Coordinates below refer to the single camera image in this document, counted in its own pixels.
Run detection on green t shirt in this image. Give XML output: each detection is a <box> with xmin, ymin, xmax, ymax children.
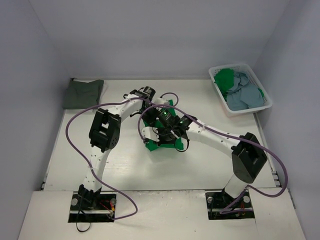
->
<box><xmin>143</xmin><ymin>108</ymin><xmax>177</xmax><ymax>152</ymax></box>
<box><xmin>214</xmin><ymin>68</ymin><xmax>234</xmax><ymax>95</ymax></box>

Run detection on grey t shirt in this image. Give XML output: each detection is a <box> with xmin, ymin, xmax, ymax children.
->
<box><xmin>62</xmin><ymin>79</ymin><xmax>104</xmax><ymax>110</ymax></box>

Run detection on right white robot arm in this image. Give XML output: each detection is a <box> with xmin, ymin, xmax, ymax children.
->
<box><xmin>157</xmin><ymin>110</ymin><xmax>268</xmax><ymax>206</ymax></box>

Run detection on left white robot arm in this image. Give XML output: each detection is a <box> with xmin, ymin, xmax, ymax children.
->
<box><xmin>78</xmin><ymin>86</ymin><xmax>156</xmax><ymax>210</ymax></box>

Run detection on light blue t shirt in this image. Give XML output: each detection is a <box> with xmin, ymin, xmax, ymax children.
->
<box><xmin>225</xmin><ymin>71</ymin><xmax>264</xmax><ymax>111</ymax></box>

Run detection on white laundry basket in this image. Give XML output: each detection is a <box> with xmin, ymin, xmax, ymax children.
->
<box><xmin>208</xmin><ymin>63</ymin><xmax>273</xmax><ymax>117</ymax></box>

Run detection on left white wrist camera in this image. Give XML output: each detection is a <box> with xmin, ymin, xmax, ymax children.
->
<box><xmin>154</xmin><ymin>97</ymin><xmax>170</xmax><ymax>108</ymax></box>

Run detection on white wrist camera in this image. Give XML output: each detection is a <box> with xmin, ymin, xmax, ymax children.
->
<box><xmin>141</xmin><ymin>126</ymin><xmax>160</xmax><ymax>142</ymax></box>
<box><xmin>154</xmin><ymin>97</ymin><xmax>170</xmax><ymax>108</ymax></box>

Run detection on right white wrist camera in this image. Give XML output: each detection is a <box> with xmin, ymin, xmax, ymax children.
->
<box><xmin>141</xmin><ymin>126</ymin><xmax>160</xmax><ymax>142</ymax></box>

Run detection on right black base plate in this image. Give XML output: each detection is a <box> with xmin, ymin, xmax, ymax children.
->
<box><xmin>205</xmin><ymin>190</ymin><xmax>255</xmax><ymax>221</ymax></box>

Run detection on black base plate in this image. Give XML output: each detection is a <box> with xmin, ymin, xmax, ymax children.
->
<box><xmin>68</xmin><ymin>192</ymin><xmax>117</xmax><ymax>223</ymax></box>
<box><xmin>205</xmin><ymin>190</ymin><xmax>255</xmax><ymax>221</ymax></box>

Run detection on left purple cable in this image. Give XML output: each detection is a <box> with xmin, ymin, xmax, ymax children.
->
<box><xmin>65</xmin><ymin>92</ymin><xmax>180</xmax><ymax>221</ymax></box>

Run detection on purple cable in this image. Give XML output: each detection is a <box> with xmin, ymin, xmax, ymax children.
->
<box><xmin>137</xmin><ymin>104</ymin><xmax>289</xmax><ymax>216</ymax></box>
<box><xmin>65</xmin><ymin>92</ymin><xmax>180</xmax><ymax>221</ymax></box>

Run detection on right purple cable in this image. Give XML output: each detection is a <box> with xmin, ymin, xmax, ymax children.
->
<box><xmin>137</xmin><ymin>104</ymin><xmax>289</xmax><ymax>216</ymax></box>

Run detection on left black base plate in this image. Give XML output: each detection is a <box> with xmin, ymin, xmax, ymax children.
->
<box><xmin>68</xmin><ymin>192</ymin><xmax>117</xmax><ymax>223</ymax></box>

